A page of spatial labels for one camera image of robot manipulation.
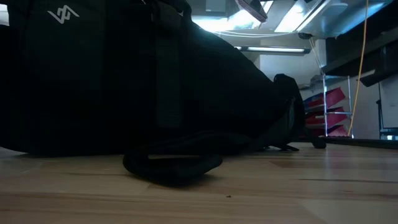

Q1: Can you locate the ceiling light strip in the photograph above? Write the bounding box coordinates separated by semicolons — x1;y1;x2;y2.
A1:
234;45;312;54

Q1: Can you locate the black metal table frame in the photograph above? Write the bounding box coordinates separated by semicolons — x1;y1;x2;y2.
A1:
323;136;398;149

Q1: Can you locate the black backpack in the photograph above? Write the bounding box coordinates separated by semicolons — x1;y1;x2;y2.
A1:
0;0;327;188

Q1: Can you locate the yellow hanging cord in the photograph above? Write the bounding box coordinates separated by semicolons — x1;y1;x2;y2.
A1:
347;0;370;137

